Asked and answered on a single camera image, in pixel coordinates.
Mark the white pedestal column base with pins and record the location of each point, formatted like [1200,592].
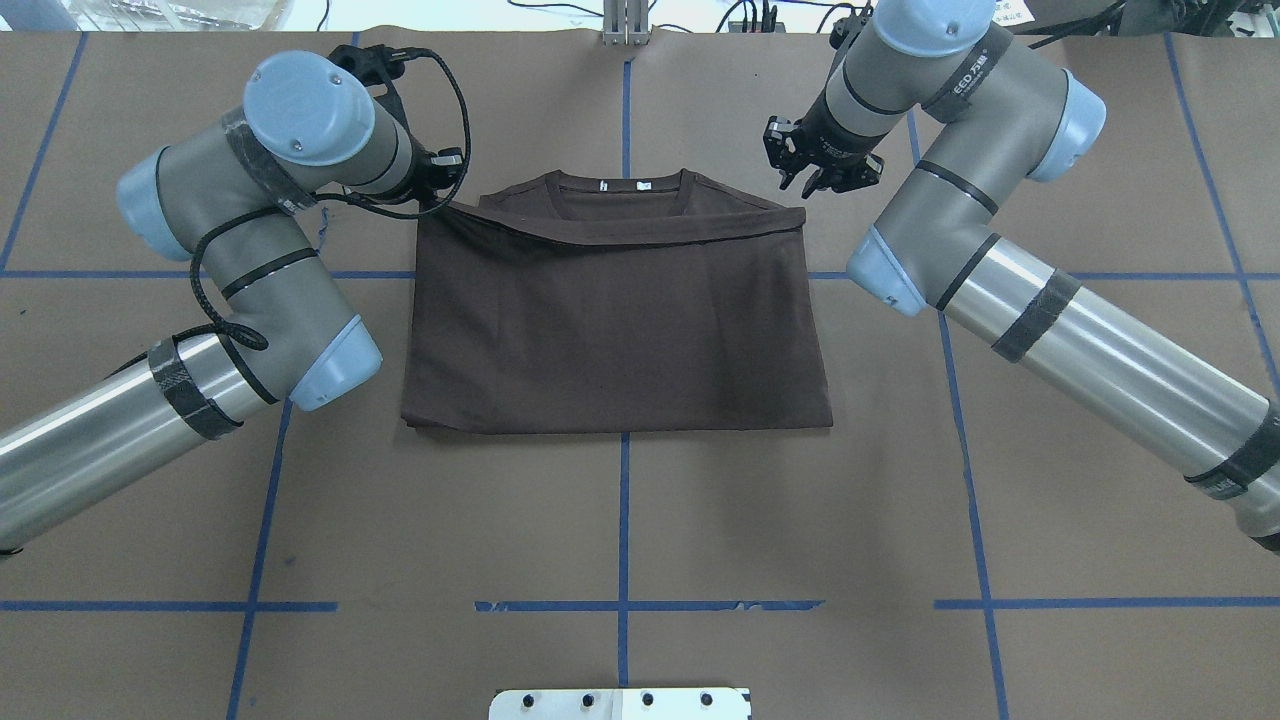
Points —
[623,703]

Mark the dark brown t-shirt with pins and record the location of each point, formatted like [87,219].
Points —
[567,305]

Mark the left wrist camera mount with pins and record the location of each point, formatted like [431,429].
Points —
[376,65]

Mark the clear plastic bag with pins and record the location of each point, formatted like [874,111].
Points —
[178,16]

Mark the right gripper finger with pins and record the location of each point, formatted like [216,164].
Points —
[841,180]
[778,140]

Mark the far black orange connector box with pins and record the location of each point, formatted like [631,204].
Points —
[750,18]

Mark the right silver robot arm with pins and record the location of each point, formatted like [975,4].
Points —
[1007,116]

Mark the aluminium frame post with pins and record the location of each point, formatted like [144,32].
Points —
[626,22]

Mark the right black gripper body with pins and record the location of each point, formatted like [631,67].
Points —
[832,141]

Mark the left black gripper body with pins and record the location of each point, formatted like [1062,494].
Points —
[427,173]

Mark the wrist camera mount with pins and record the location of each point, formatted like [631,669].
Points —
[376,65]
[844,29]

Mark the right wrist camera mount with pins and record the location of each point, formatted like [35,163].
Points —
[844,29]

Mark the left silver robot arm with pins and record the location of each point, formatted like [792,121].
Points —
[309,128]

